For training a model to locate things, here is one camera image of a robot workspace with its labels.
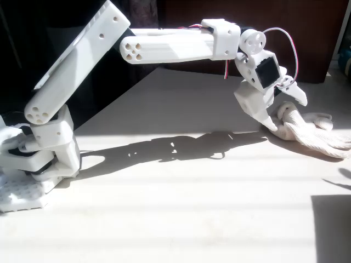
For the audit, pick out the white perforated base plate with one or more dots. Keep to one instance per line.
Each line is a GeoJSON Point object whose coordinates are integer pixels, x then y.
{"type": "Point", "coordinates": [19, 197]}

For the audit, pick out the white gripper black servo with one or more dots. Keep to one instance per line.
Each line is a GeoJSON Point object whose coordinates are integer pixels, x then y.
{"type": "Point", "coordinates": [253, 102]}

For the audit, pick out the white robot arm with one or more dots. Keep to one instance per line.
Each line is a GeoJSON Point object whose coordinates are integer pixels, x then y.
{"type": "Point", "coordinates": [170, 46]}

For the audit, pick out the white vertical frame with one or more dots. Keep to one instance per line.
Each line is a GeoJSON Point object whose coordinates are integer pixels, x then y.
{"type": "Point", "coordinates": [341, 27]}

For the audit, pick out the white knitted work glove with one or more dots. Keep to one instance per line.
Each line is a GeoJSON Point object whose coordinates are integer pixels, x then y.
{"type": "Point", "coordinates": [307, 134]}

